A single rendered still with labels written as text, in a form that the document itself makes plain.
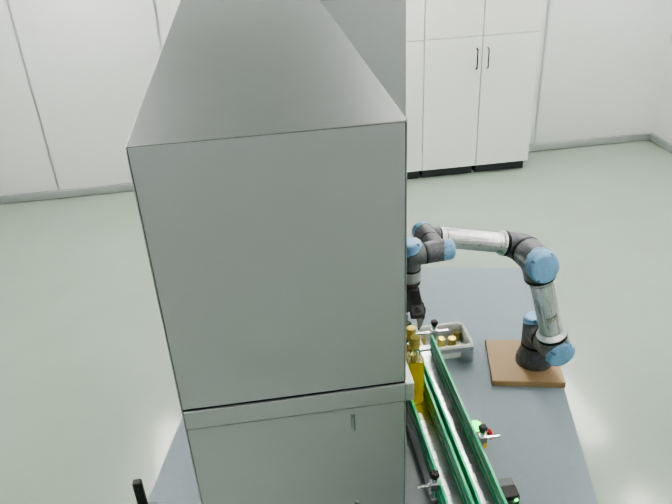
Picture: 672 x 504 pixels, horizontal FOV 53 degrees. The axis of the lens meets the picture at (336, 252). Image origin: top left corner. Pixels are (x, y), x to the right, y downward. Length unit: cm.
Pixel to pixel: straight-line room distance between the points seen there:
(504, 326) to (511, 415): 58
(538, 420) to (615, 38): 510
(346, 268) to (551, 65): 560
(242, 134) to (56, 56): 514
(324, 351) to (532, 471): 108
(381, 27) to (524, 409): 172
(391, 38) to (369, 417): 180
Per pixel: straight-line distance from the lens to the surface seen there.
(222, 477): 203
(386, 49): 314
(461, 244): 248
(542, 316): 265
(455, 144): 645
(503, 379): 287
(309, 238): 157
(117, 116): 659
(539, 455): 263
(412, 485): 230
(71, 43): 649
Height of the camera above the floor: 261
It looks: 30 degrees down
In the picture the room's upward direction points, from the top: 3 degrees counter-clockwise
